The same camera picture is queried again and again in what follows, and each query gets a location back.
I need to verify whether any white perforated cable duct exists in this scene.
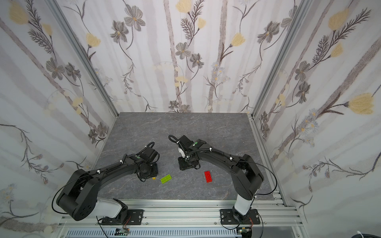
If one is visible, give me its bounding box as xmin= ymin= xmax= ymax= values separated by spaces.
xmin=63 ymin=228 xmax=238 ymax=238

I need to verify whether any left circuit board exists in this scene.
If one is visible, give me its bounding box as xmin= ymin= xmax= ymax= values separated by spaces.
xmin=114 ymin=228 xmax=130 ymax=236

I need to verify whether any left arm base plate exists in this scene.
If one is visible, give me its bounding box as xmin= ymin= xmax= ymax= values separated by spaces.
xmin=99 ymin=209 xmax=144 ymax=226

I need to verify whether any red lego brick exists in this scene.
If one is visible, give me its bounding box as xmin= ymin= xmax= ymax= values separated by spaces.
xmin=204 ymin=171 xmax=212 ymax=183

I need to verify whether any aluminium frame rail front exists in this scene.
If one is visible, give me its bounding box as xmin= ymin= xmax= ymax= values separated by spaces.
xmin=53 ymin=192 xmax=308 ymax=238

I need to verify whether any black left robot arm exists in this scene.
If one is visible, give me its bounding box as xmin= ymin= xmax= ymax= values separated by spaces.
xmin=53 ymin=152 xmax=160 ymax=224

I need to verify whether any circuit board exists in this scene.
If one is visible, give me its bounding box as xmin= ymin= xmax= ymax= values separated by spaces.
xmin=237 ymin=227 xmax=252 ymax=238
xmin=114 ymin=228 xmax=130 ymax=236

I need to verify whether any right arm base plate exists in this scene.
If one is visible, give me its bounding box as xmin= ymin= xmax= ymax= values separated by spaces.
xmin=219 ymin=209 xmax=262 ymax=225

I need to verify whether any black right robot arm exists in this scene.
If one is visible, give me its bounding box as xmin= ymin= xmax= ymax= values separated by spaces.
xmin=168 ymin=135 xmax=265 ymax=220

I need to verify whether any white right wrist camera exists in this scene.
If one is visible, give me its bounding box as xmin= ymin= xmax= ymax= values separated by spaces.
xmin=178 ymin=145 xmax=187 ymax=158

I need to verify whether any lime green lego brick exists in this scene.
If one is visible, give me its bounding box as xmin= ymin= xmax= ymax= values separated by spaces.
xmin=160 ymin=175 xmax=172 ymax=184

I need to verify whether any right circuit board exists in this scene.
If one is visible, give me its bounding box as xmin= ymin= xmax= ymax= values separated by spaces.
xmin=237 ymin=227 xmax=252 ymax=238

